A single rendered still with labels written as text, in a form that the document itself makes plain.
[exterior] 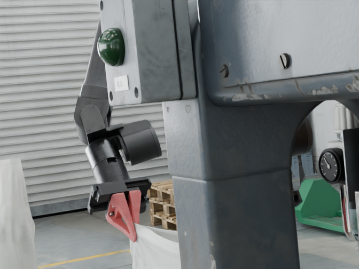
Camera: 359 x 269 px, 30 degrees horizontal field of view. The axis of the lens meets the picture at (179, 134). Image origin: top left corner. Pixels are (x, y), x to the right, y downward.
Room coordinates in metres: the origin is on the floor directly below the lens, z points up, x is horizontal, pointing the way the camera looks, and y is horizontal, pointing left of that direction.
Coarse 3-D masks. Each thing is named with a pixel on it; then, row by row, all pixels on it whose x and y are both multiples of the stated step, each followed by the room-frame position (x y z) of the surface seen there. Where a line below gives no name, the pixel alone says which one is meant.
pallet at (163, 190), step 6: (168, 180) 6.75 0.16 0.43; (156, 186) 6.49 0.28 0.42; (162, 186) 6.34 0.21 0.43; (168, 186) 6.33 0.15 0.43; (150, 192) 6.67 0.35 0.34; (156, 192) 6.69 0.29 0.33; (162, 192) 6.31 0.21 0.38; (168, 192) 6.12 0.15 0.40; (162, 198) 6.31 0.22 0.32; (168, 198) 6.33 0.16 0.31; (174, 204) 5.99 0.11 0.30
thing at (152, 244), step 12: (144, 228) 1.02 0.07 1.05; (156, 228) 1.01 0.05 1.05; (144, 240) 1.03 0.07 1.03; (156, 240) 0.96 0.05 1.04; (168, 240) 0.91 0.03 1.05; (132, 252) 1.08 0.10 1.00; (144, 252) 1.03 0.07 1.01; (156, 252) 0.97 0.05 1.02; (168, 252) 0.91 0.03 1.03; (132, 264) 1.09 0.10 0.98; (144, 264) 1.04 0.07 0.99; (156, 264) 0.97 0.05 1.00; (168, 264) 0.92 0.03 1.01; (180, 264) 0.88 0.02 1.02
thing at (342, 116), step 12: (336, 108) 0.69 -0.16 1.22; (336, 120) 0.69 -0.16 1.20; (348, 120) 0.68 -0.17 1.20; (336, 132) 0.69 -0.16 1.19; (348, 132) 0.66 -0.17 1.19; (336, 144) 0.69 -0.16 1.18; (348, 144) 0.66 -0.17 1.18; (348, 156) 0.66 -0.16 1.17; (348, 168) 0.66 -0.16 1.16; (348, 180) 0.66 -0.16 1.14; (348, 192) 0.66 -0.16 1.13
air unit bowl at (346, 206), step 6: (342, 186) 0.69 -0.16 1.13; (342, 192) 0.69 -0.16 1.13; (342, 198) 0.69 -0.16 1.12; (342, 204) 0.69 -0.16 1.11; (348, 204) 0.68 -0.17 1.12; (354, 204) 0.68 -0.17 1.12; (342, 210) 0.69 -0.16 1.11; (348, 210) 0.69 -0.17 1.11; (354, 210) 0.68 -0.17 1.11; (342, 216) 0.69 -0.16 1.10; (348, 216) 0.69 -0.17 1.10; (354, 216) 0.68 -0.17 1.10; (342, 222) 0.70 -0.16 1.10; (348, 222) 0.69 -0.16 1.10; (354, 222) 0.68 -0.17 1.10; (348, 228) 0.69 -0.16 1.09; (354, 228) 0.68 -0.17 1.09; (348, 234) 0.69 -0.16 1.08; (354, 234) 0.68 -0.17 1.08; (354, 240) 0.69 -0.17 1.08
